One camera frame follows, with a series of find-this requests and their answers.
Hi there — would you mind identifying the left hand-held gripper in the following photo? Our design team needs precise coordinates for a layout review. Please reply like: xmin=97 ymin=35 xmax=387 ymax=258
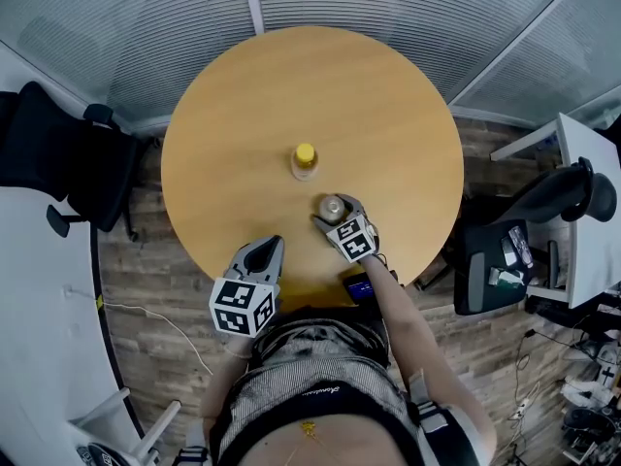
xmin=208 ymin=234 xmax=286 ymax=340

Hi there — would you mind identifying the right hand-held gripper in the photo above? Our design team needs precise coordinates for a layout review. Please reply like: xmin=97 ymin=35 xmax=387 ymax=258
xmin=311 ymin=192 xmax=380 ymax=265

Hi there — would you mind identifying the frosted glass bottle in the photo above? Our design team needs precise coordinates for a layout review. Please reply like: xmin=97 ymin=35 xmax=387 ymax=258
xmin=317 ymin=194 xmax=347 ymax=227

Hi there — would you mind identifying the person's right forearm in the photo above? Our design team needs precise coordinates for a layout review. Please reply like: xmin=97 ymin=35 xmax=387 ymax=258
xmin=361 ymin=253 xmax=499 ymax=458

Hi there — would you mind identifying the person's left forearm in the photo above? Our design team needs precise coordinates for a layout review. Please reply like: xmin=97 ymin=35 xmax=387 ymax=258
xmin=199 ymin=336 xmax=254 ymax=424

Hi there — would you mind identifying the round wooden table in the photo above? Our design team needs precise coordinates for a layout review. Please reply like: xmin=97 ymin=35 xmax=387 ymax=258
xmin=160 ymin=25 xmax=466 ymax=313

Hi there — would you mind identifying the yellow-capped clear bottle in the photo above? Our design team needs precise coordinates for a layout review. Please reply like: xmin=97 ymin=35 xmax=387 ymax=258
xmin=290 ymin=143 xmax=322 ymax=183

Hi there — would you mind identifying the black device with blue screen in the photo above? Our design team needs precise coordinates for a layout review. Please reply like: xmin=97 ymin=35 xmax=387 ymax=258
xmin=342 ymin=273 xmax=376 ymax=305

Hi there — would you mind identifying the person's grey knit top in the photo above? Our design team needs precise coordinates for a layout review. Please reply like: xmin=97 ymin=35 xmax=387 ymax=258
xmin=208 ymin=306 xmax=481 ymax=466

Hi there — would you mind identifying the green white packet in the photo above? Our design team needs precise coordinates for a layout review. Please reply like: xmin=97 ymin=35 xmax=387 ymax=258
xmin=488 ymin=266 xmax=529 ymax=289

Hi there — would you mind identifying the black office chair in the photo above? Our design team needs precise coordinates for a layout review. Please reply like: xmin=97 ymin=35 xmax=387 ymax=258
xmin=452 ymin=156 xmax=618 ymax=317
xmin=0 ymin=80 xmax=145 ymax=243

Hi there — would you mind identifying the white framed black chair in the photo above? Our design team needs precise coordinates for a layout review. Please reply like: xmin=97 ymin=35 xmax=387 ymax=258
xmin=72 ymin=386 xmax=181 ymax=466

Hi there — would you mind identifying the white desk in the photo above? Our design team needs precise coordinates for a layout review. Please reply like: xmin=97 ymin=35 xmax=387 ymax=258
xmin=488 ymin=112 xmax=621 ymax=311

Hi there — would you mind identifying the glass partition with white blinds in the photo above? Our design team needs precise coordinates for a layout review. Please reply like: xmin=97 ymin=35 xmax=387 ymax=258
xmin=0 ymin=0 xmax=621 ymax=133

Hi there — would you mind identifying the white device with black cross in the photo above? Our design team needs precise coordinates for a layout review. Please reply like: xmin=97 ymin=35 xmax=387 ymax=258
xmin=594 ymin=345 xmax=621 ymax=388

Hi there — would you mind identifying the white floor cable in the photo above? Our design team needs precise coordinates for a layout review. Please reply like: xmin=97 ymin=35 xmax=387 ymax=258
xmin=99 ymin=301 xmax=214 ymax=377

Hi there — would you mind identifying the person's left arm strap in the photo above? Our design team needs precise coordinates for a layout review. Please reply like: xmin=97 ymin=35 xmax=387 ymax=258
xmin=172 ymin=418 xmax=213 ymax=466

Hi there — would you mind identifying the person's arm strap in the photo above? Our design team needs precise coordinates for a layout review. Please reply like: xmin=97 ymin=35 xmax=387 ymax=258
xmin=406 ymin=370 xmax=465 ymax=455
xmin=172 ymin=418 xmax=213 ymax=466

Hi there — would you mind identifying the person's right arm strap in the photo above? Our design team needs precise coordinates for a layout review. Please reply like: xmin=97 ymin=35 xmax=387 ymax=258
xmin=406 ymin=370 xmax=465 ymax=455

